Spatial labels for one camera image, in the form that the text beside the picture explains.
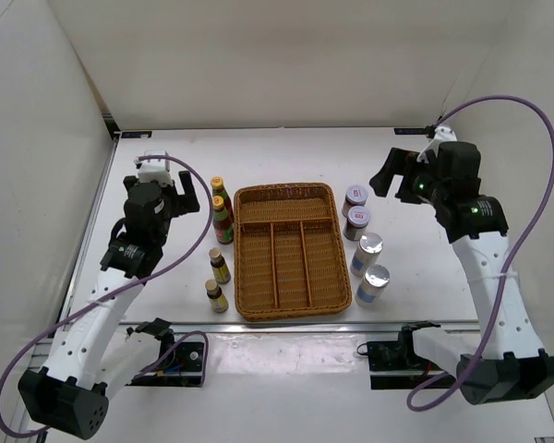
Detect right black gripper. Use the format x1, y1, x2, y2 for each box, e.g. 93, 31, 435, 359
368, 149, 448, 208

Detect dark jar white lid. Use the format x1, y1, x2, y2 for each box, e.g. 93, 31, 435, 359
343, 206, 370, 241
342, 185, 368, 218

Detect red sauce bottle yellow cap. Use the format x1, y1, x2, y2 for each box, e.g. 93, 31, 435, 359
211, 175, 232, 211

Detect white shaker silver lid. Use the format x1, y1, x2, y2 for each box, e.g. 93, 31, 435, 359
350, 233, 383, 277
355, 264, 391, 307

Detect small yellow bottle beige cap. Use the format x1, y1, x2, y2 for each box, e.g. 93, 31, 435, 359
209, 247, 231, 284

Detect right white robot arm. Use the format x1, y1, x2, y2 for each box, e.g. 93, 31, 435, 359
369, 141, 554, 404

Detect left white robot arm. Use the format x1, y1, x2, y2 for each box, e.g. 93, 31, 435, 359
18, 164, 200, 440

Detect brown wicker divided basket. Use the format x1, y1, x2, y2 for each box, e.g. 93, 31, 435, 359
234, 183, 352, 322

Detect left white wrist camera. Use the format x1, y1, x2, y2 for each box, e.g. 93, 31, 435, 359
135, 150, 174, 187

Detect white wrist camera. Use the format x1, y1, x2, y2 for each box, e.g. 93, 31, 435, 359
135, 150, 174, 187
416, 125, 457, 164

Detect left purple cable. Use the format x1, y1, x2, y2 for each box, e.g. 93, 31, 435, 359
0, 156, 213, 438

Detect purple cable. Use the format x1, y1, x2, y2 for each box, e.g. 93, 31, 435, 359
0, 156, 213, 438
405, 94, 554, 413

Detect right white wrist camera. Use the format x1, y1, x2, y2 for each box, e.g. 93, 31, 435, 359
416, 125, 457, 164

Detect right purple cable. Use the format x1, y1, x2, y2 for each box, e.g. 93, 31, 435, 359
405, 94, 554, 413

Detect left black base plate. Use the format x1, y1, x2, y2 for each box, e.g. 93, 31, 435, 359
129, 334, 209, 388

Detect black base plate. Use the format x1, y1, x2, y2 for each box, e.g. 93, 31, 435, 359
129, 334, 209, 388
355, 341, 442, 390

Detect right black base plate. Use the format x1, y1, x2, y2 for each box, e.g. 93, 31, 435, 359
355, 341, 442, 390

